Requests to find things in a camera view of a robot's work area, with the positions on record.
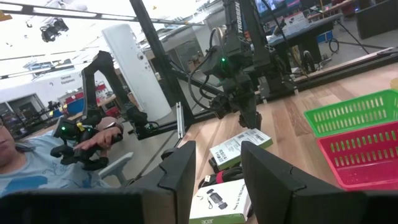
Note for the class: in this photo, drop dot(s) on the silver aluminium bar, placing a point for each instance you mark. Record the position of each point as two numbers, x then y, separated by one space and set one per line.
180 121

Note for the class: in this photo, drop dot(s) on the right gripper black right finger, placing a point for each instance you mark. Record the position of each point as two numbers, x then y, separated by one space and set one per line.
273 199

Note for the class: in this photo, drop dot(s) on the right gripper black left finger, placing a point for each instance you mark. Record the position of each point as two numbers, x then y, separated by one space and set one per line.
174 186

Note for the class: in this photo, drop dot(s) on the black background workbench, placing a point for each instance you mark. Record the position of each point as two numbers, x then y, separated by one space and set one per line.
301 34

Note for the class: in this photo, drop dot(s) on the green plastic basket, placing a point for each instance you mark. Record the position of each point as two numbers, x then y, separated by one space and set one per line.
351 115

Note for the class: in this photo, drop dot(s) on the person's hand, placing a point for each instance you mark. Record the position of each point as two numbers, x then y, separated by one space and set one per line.
93 141

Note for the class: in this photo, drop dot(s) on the red plastic basket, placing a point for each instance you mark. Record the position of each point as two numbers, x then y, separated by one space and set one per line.
363 174

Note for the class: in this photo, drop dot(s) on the person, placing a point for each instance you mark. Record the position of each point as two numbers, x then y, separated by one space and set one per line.
34 171

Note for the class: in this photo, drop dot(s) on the white green barcode box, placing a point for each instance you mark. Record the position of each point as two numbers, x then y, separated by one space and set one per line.
236 149

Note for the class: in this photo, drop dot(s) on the white sign board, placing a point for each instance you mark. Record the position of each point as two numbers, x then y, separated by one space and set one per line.
295 21

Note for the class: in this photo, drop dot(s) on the blue storage bin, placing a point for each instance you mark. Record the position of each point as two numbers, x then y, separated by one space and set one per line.
325 36

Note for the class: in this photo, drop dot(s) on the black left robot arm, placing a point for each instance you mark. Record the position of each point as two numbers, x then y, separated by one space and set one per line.
245 31

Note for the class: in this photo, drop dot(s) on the wall display screen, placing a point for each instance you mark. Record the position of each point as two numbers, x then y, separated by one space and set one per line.
269 5

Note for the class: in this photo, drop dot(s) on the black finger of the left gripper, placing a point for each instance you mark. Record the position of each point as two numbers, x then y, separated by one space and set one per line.
255 119
244 120

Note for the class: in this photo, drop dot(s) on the grey office chair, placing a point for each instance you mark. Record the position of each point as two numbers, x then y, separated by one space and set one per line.
116 166

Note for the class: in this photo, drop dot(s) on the person's wristwatch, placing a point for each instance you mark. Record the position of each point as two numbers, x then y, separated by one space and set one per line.
114 126

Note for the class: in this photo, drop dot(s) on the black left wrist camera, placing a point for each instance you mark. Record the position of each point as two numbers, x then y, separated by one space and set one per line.
221 107

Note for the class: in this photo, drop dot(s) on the white round pillar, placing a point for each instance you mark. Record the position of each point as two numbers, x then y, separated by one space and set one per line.
133 68

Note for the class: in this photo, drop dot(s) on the black power adapter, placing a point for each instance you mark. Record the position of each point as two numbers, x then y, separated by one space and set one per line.
214 165

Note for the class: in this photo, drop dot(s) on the white acer product box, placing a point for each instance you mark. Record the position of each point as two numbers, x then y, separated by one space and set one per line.
220 205

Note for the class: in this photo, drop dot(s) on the black stage light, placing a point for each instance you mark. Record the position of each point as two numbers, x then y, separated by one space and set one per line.
53 30

